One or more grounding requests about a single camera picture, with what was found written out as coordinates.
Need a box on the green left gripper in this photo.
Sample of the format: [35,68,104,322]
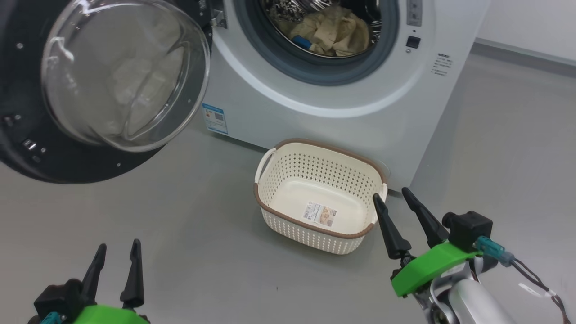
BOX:
[72,239,149,324]

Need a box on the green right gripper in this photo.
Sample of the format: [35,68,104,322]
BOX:
[373,188,482,297]

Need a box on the round black glass washer door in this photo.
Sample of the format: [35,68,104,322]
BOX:
[0,0,212,184]

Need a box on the pale yellow bear-print garment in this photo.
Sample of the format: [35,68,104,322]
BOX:
[310,5,372,57]

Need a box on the yellow garment with blue trim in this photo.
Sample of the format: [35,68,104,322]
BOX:
[288,18,325,53]

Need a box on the white front-load washing machine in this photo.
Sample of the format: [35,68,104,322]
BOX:
[171,0,491,193]

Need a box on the stainless steel washing machine drum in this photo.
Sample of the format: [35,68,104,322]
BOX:
[261,0,383,59]

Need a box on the basket product label sticker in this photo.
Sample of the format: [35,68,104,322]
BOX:
[301,201,338,227]

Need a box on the cream perforated laundry basket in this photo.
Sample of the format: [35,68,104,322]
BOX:
[253,138,388,255]

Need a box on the blue energy label sticker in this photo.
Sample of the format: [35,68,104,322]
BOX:
[202,103,229,135]

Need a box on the white warning sticker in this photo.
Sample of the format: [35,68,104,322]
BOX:
[406,0,423,27]

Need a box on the white partition panel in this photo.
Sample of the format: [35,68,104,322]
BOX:
[472,0,576,77]

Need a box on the black cable with teal connector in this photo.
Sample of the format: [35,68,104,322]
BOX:
[475,236,572,324]

